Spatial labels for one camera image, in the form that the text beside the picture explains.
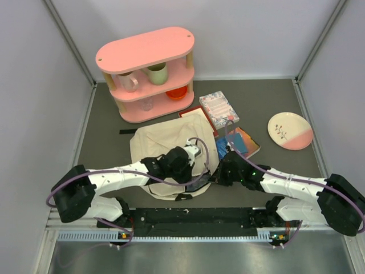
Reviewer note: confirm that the pink three-tier shelf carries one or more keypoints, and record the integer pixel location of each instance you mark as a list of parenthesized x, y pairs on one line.
[(172, 45)]

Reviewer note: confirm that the pink mug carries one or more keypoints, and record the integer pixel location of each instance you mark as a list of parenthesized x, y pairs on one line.
[(128, 81)]

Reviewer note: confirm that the cream and pink plate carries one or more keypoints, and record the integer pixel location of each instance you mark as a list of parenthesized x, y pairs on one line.
[(290, 131)]

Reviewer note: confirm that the blue orange book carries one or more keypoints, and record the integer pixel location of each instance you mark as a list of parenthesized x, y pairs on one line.
[(252, 146)]

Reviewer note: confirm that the red-bordered white book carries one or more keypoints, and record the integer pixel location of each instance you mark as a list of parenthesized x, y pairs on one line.
[(200, 112)]

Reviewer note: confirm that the floral white book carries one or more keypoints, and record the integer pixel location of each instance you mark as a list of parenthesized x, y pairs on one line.
[(218, 109)]

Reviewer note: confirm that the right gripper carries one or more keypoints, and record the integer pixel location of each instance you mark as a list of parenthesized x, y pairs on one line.
[(220, 178)]

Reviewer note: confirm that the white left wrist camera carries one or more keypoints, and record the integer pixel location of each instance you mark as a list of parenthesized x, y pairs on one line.
[(192, 149)]

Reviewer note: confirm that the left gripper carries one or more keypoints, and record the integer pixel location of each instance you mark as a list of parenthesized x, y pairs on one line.
[(187, 175)]

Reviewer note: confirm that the clear glass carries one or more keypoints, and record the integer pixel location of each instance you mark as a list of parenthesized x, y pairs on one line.
[(146, 104)]

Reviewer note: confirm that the cream canvas backpack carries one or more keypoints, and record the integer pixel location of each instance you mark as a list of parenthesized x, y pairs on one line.
[(160, 138)]

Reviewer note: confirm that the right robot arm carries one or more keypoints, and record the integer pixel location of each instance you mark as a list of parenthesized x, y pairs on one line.
[(332, 201)]

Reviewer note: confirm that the orange bowl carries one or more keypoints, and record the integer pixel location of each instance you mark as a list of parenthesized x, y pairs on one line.
[(178, 93)]

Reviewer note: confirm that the grey cable duct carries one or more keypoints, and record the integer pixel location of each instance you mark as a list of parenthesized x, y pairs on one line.
[(106, 235)]

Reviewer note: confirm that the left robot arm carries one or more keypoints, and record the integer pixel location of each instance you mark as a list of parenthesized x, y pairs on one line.
[(80, 192)]

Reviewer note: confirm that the green mug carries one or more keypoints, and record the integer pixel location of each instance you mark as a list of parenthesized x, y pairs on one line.
[(157, 74)]

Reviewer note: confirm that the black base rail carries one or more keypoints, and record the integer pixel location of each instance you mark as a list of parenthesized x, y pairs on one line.
[(201, 222)]

